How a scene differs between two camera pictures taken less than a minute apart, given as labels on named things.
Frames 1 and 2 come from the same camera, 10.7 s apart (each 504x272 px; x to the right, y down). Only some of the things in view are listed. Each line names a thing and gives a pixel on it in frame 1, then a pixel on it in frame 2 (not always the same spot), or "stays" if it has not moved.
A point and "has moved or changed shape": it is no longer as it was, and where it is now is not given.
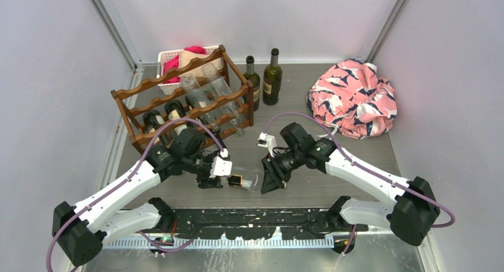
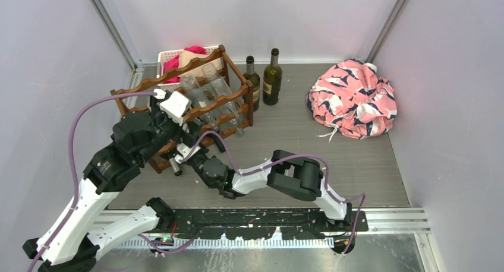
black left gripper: (204, 180) to (182, 135)
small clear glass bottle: (196, 98) stays
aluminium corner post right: (397, 11) stays
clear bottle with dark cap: (236, 180) has moved or changed shape
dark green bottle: (272, 80) stays
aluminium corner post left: (104, 2) stays
